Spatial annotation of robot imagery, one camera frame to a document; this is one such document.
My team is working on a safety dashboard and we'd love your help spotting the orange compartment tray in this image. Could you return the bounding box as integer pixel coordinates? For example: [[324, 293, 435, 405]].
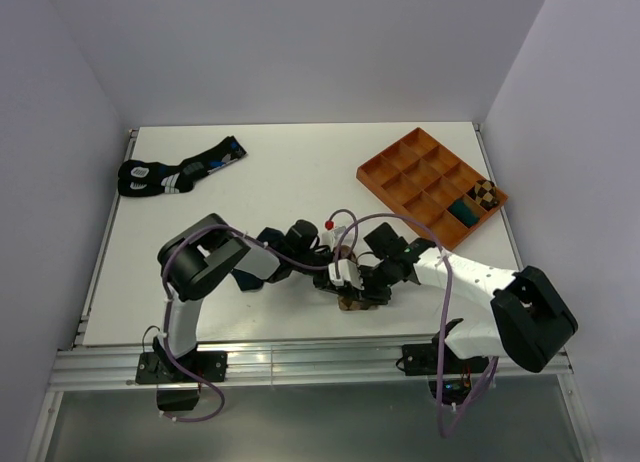
[[356, 128, 508, 250]]

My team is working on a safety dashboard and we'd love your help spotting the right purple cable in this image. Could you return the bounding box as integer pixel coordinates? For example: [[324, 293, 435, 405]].
[[332, 212, 500, 439]]

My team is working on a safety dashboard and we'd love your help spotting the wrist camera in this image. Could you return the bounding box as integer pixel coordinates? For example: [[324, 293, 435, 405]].
[[320, 220, 346, 249], [328, 259, 363, 290]]

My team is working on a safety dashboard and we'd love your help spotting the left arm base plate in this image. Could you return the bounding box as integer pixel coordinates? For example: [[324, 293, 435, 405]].
[[135, 350, 227, 385]]

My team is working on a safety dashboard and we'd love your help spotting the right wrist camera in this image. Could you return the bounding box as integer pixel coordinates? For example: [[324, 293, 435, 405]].
[[328, 259, 363, 290]]

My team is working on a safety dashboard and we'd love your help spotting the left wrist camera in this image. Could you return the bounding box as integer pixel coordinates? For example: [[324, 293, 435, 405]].
[[320, 220, 346, 249]]

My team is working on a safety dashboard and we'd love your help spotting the rolled teal sock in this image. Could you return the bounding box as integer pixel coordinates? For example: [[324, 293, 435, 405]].
[[447, 197, 487, 228]]

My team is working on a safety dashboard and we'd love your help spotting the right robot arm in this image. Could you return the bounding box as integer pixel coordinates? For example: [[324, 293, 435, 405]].
[[363, 223, 578, 373]]

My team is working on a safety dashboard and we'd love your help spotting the brown argyle sock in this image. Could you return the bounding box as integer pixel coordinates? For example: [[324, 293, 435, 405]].
[[334, 246, 376, 313]]

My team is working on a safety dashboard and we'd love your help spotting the rolled argyle sock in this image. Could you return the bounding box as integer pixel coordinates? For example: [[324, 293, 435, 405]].
[[467, 179, 500, 211]]

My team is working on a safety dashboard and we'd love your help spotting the aluminium rail frame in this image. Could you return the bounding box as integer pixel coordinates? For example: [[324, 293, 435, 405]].
[[29, 124, 601, 462]]

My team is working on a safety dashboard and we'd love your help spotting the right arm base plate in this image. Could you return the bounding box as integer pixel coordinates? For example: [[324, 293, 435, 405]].
[[396, 343, 489, 376]]

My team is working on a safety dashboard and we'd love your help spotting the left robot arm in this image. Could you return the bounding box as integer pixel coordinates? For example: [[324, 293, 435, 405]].
[[153, 213, 335, 381]]

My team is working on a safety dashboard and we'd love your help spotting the dark navy sock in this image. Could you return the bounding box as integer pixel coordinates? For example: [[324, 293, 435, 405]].
[[231, 228, 283, 292]]

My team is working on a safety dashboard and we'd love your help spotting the black sport sock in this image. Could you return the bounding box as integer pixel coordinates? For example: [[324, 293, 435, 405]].
[[117, 136, 248, 198]]

